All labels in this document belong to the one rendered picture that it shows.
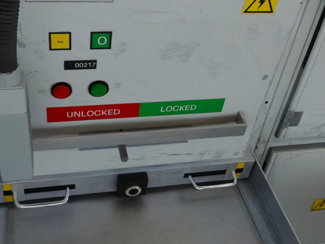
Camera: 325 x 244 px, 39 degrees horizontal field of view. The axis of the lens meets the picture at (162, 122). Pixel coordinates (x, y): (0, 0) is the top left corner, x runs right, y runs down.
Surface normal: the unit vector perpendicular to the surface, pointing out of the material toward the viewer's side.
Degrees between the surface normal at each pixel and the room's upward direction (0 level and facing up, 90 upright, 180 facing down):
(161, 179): 93
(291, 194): 90
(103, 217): 0
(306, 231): 90
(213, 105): 93
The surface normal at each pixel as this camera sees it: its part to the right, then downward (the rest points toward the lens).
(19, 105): 0.26, 0.27
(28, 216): 0.12, -0.75
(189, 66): 0.22, 0.70
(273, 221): -0.97, 0.06
